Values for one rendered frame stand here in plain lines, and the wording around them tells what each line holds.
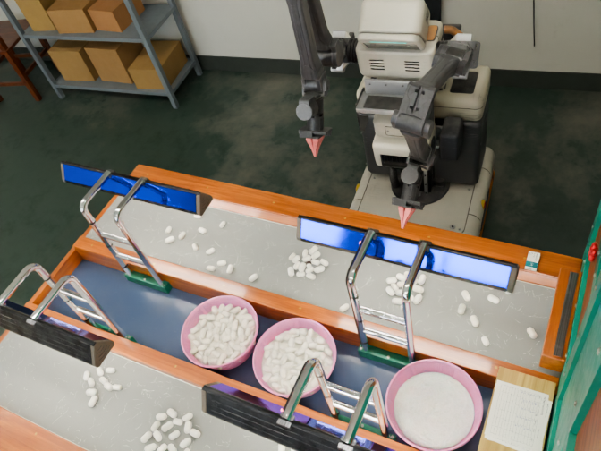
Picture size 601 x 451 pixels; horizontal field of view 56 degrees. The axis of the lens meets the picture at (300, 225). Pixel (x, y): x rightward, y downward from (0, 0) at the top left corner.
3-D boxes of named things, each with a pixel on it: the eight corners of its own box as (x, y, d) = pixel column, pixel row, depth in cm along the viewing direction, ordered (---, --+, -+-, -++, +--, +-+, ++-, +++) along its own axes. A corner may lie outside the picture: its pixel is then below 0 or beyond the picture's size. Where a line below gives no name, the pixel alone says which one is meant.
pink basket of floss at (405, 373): (374, 391, 173) (370, 378, 166) (453, 360, 174) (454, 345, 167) (410, 477, 156) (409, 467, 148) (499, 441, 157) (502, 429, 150)
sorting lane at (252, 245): (127, 190, 248) (124, 186, 247) (574, 297, 175) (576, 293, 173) (85, 242, 233) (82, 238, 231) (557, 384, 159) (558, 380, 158)
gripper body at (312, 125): (325, 138, 190) (325, 115, 187) (298, 134, 194) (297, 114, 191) (332, 132, 196) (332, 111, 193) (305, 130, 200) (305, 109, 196)
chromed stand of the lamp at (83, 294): (96, 326, 210) (29, 255, 176) (137, 341, 202) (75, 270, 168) (63, 370, 200) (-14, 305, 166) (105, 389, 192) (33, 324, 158)
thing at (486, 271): (307, 220, 174) (302, 205, 168) (520, 269, 148) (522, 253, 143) (296, 240, 169) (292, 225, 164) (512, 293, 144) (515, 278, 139)
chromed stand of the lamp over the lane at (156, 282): (154, 243, 231) (104, 165, 197) (194, 254, 223) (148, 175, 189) (128, 280, 221) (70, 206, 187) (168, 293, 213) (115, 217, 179)
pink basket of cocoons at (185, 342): (214, 301, 206) (206, 286, 199) (277, 321, 196) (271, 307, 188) (175, 365, 193) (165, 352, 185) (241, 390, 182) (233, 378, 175)
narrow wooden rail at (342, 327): (93, 251, 237) (80, 234, 229) (554, 393, 164) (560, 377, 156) (85, 261, 235) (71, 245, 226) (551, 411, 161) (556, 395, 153)
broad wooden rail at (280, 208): (155, 191, 265) (138, 163, 251) (573, 290, 192) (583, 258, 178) (140, 210, 259) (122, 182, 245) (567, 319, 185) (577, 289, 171)
